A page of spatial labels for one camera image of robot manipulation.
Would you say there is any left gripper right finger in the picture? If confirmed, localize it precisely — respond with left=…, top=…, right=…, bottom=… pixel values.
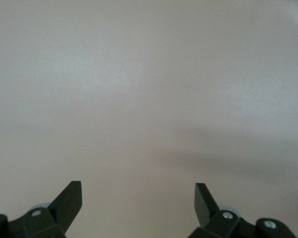
left=188, top=182, right=296, bottom=238

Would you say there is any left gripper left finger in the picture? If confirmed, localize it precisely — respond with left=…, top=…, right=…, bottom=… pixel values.
left=0, top=180, right=83, bottom=238

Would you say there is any brown table mat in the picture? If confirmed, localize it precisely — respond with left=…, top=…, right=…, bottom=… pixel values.
left=0, top=0, right=298, bottom=238

